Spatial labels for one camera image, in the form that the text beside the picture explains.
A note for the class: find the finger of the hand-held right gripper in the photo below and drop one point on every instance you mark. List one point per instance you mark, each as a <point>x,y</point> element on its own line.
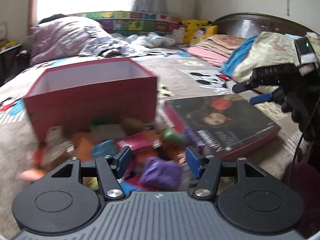
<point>260,98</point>
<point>241,87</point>

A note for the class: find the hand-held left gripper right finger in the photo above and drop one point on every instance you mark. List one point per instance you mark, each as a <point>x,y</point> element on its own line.
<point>192,163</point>

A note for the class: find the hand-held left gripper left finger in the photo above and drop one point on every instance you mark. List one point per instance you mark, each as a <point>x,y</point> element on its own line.
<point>124,160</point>

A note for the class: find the pile of colourful packets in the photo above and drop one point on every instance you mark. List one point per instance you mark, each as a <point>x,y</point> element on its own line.
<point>140,142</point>

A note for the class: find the purple clay packet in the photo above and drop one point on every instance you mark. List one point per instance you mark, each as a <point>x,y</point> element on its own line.
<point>160,172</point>

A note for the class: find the pink cardboard box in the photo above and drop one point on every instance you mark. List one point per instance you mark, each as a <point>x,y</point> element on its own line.
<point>87,105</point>

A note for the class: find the person's right hand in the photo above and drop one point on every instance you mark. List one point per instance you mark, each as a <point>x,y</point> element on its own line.
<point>300,112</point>

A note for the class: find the cream quilt with blue lining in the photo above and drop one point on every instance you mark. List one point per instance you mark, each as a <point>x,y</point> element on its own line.
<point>265,50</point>

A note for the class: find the dark portrait-print box lid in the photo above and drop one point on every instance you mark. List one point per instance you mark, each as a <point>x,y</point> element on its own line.
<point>225,125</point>

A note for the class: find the folded pink blanket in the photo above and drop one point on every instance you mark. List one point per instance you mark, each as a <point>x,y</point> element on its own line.
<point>207,55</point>

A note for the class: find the folded beige fleece blanket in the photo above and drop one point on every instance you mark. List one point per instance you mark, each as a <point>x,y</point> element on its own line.
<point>222,41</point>

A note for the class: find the dark wooden headboard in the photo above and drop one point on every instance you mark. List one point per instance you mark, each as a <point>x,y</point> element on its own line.
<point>245,25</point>

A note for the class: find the yellow plush toy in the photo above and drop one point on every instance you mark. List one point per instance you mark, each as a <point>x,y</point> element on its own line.
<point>195,27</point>

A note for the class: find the person's maroon clothing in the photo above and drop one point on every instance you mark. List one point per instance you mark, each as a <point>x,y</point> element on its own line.
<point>305,180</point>

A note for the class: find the crumpled white clothes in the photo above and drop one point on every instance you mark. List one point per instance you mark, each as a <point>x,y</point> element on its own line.
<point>155,38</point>

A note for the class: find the crumpled lilac clothing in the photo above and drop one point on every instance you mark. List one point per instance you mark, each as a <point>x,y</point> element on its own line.
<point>112,46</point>

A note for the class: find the colourful alphabet foam mat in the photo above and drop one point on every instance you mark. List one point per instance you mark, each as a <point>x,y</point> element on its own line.
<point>140,25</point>

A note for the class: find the lilac floral pillow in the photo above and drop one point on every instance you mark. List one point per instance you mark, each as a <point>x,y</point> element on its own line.
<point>62,37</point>

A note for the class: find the dark desk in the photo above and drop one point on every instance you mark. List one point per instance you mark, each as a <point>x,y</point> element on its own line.
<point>10,60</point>

